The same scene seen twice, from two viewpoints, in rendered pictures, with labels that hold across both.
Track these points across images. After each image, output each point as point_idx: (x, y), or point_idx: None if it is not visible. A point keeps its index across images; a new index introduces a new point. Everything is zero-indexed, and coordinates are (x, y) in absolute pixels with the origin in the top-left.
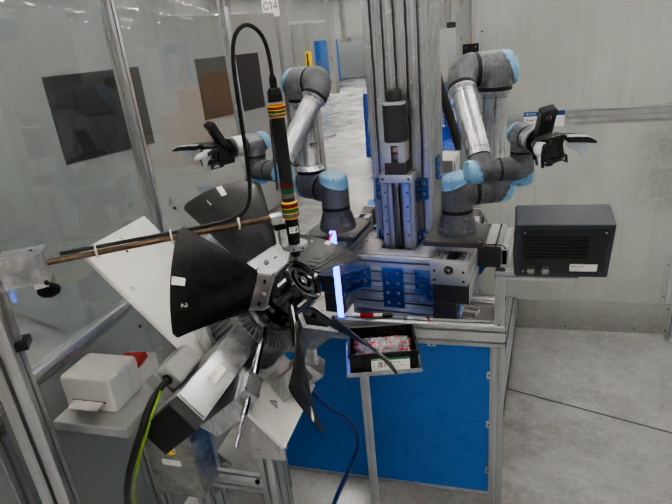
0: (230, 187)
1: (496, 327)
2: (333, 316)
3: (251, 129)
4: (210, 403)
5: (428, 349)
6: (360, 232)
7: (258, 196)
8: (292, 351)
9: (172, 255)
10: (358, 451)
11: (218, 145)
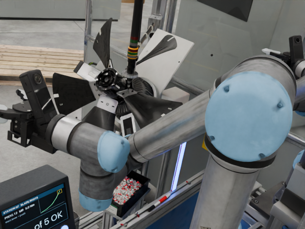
0: (172, 40)
1: None
2: (98, 108)
3: None
4: (81, 74)
5: None
6: (267, 215)
7: (163, 50)
8: None
9: (174, 62)
10: (114, 223)
11: (287, 55)
